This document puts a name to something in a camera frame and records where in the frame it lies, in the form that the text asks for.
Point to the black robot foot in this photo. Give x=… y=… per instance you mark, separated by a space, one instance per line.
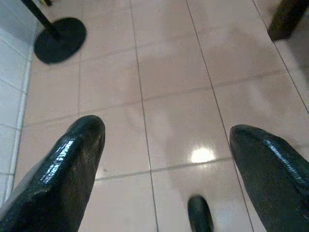
x=200 y=215

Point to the black round stand base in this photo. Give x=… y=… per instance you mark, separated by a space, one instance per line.
x=58 y=36

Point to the dark wooden furniture leg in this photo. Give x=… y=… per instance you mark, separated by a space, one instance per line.
x=286 y=19

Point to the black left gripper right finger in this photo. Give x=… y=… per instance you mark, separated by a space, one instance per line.
x=272 y=174

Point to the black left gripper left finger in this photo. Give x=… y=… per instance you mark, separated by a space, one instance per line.
x=58 y=178

